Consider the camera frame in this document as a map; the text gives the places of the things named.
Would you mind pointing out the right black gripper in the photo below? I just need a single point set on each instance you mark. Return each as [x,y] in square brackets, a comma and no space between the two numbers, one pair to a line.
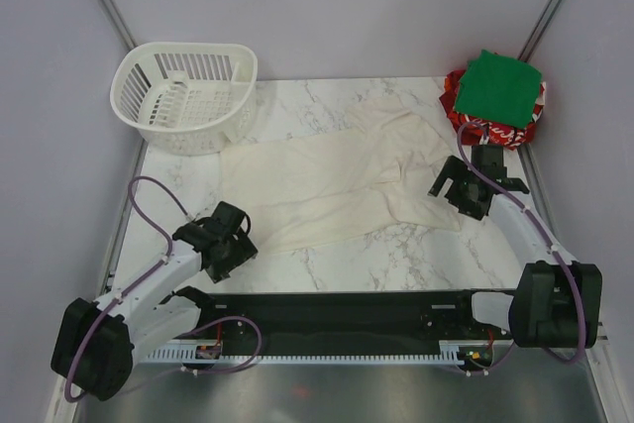
[452,167]

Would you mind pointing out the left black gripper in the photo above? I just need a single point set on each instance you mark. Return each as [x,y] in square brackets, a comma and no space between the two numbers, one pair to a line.
[243,250]

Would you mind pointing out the left aluminium table rail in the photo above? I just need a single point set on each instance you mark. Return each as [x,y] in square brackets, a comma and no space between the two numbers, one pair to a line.
[115,243]

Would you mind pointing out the white slotted cable duct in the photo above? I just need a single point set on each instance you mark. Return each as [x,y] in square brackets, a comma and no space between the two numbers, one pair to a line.
[186,353]

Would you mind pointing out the right aluminium frame post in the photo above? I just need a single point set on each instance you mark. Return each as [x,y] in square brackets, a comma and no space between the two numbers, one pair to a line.
[544,21]

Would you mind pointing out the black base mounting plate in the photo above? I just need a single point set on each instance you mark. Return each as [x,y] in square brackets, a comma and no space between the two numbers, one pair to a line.
[342,323]

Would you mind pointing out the white plastic laundry basket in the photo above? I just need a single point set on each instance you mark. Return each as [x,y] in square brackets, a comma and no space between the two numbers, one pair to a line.
[187,99]

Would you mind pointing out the folded green t shirt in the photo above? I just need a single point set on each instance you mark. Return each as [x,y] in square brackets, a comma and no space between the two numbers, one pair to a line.
[499,89]

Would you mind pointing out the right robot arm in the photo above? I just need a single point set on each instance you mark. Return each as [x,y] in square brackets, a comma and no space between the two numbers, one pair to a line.
[556,302]

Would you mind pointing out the folded red printed t shirt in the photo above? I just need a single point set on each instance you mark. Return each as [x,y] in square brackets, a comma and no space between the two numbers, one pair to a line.
[509,137]

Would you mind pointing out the cream white t shirt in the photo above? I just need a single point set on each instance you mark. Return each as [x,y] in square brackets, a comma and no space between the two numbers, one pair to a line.
[321,189]

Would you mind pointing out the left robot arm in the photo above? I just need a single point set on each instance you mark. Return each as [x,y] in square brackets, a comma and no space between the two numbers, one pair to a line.
[99,342]

